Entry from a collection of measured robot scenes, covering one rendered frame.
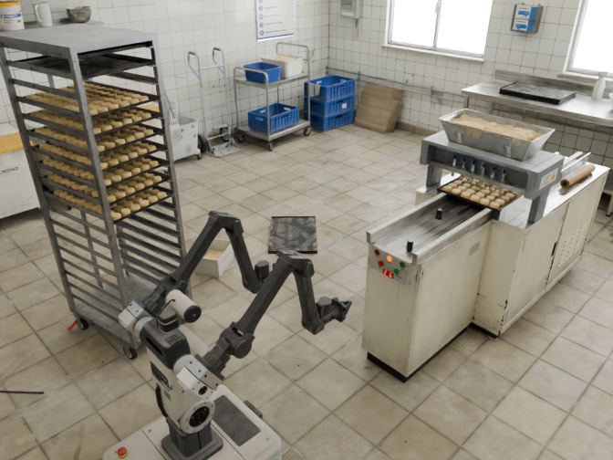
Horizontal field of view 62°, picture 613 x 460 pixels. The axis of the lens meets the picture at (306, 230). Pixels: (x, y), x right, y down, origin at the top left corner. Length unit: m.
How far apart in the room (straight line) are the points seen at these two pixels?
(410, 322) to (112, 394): 1.70
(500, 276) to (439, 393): 0.77
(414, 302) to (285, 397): 0.91
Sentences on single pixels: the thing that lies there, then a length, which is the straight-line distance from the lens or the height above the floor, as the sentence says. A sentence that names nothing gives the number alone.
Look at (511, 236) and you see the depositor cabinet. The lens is 3.08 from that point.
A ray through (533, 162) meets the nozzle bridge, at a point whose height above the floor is 1.18.
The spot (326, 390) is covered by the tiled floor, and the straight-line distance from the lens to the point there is 3.03.
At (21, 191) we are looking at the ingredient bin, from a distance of 5.10.
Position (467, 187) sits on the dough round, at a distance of 3.25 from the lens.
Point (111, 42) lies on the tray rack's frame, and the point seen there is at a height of 1.81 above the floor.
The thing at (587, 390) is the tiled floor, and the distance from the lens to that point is 3.42.
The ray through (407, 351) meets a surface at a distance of 2.91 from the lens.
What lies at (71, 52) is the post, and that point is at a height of 1.80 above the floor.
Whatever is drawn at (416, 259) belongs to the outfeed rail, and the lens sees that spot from 2.52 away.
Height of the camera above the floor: 2.20
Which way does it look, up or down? 29 degrees down
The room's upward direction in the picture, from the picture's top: straight up
